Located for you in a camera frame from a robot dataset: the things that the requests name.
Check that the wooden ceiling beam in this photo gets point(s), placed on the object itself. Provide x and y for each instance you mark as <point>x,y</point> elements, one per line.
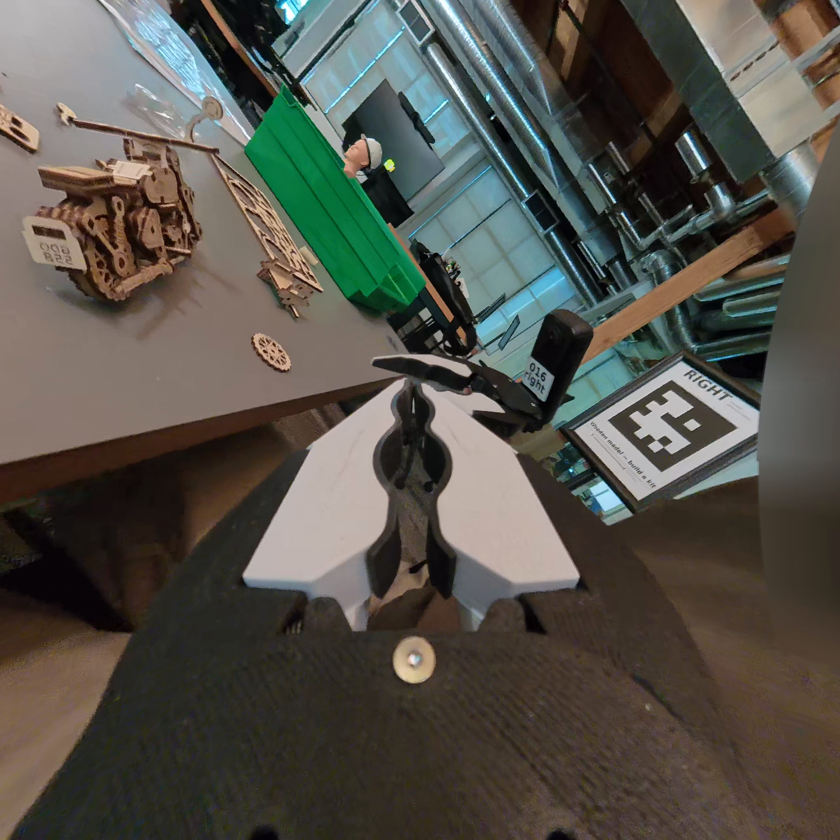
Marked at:
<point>689,282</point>

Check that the wooden motorcycle model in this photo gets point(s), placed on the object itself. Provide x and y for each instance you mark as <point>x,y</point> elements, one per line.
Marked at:
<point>118,223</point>

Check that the small clear plastic bag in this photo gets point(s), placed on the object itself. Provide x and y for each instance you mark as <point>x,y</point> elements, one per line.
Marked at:
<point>157,105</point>

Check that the black monitor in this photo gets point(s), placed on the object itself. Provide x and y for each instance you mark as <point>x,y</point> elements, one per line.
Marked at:
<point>407,124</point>

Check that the small wooden hook part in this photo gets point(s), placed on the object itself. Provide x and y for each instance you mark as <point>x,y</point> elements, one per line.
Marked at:
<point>64,113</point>

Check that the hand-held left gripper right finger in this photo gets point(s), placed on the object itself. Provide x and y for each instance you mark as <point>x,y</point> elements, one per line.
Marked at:
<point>505,525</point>

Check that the metal air ducts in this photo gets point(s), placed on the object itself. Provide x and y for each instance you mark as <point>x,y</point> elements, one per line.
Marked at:
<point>623,131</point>

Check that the wooden gear wheel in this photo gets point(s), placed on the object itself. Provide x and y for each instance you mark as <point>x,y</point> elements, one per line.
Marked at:
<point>271,352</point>

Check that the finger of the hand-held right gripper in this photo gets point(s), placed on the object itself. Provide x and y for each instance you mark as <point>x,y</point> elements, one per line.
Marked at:
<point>403,364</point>
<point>449,379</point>

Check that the black framed marker sign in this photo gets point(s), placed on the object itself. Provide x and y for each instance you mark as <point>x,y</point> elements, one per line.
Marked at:
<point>669,426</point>

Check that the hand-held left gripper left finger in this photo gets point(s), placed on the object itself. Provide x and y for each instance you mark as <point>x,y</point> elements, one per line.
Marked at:
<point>315,525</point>

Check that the wooden sheet with round cutouts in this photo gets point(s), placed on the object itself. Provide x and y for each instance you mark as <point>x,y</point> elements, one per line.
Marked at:
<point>262,216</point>

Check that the green plastic bin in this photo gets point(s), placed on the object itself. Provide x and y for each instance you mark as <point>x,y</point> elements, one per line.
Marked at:
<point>328,210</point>

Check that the small wooden plate part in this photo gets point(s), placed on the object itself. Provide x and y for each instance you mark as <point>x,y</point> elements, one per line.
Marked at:
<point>19,131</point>

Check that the small wooden assembly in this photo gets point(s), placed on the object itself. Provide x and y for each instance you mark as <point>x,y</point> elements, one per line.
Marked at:
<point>285,289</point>

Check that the large clear plastic sheet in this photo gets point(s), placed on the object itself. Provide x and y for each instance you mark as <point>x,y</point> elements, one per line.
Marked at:
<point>170,46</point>

